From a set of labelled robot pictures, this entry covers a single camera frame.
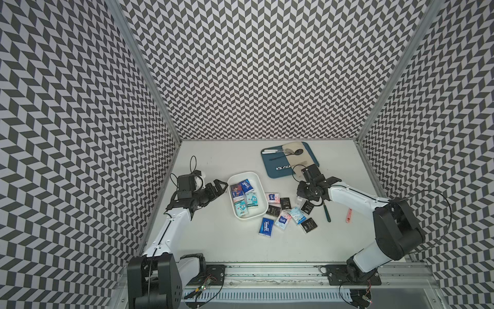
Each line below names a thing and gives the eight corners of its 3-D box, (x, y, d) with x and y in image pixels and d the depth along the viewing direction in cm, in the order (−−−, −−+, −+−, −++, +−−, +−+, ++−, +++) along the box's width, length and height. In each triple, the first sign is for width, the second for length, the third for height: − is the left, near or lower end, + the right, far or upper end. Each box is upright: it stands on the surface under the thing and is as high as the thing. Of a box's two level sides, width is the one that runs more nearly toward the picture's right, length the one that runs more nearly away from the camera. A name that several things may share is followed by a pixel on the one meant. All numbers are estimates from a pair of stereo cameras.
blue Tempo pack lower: (258, 234, 85) (258, 232, 83) (262, 219, 89) (262, 217, 87) (271, 237, 84) (271, 235, 82) (274, 222, 88) (274, 220, 86)
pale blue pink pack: (273, 223, 87) (274, 221, 86) (281, 211, 91) (282, 209, 89) (284, 230, 85) (284, 229, 84) (292, 217, 89) (292, 215, 87)
